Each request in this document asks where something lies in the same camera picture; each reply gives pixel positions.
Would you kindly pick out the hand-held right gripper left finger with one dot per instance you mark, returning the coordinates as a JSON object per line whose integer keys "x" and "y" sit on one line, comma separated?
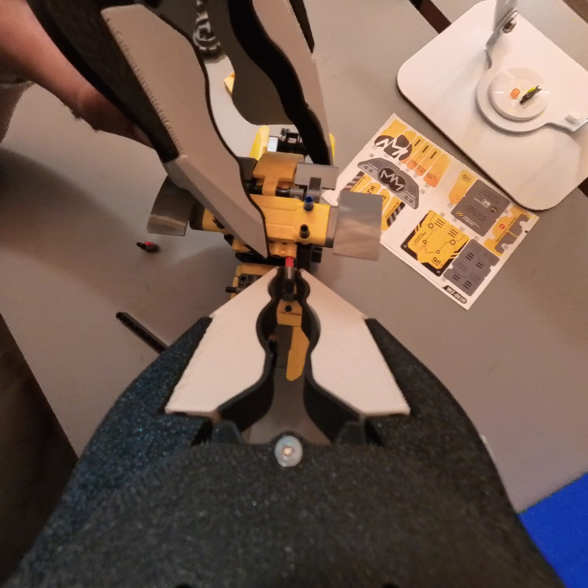
{"x": 220, "y": 363}

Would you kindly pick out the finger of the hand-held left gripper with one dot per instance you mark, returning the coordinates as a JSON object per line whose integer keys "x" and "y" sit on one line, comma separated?
{"x": 294, "y": 41}
{"x": 160, "y": 69}

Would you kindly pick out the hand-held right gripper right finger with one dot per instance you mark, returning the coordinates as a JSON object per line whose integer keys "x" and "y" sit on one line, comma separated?
{"x": 358, "y": 363}

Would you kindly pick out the black axle rod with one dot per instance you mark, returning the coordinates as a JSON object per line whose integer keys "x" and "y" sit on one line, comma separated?
{"x": 142, "y": 331}

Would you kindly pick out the yellow toy brick robot model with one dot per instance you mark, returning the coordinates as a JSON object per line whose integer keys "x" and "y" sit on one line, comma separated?
{"x": 294, "y": 216}

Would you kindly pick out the person's left hand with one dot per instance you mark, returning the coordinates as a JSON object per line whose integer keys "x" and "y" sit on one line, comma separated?
{"x": 32, "y": 55}

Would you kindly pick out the yellow toy brick beam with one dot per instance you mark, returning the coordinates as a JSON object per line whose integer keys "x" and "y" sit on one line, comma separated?
{"x": 229, "y": 82}

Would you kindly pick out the yellow grey sticker sheet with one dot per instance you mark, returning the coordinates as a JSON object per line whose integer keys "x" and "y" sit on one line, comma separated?
{"x": 441, "y": 220}

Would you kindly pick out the white book stand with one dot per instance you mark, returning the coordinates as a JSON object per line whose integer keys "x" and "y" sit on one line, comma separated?
{"x": 459, "y": 92}

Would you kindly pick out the small black green piece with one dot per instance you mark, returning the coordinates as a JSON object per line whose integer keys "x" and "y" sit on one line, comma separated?
{"x": 530, "y": 95}

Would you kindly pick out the blue storage bin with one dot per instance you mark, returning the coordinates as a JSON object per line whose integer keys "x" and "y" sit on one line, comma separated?
{"x": 560, "y": 546}

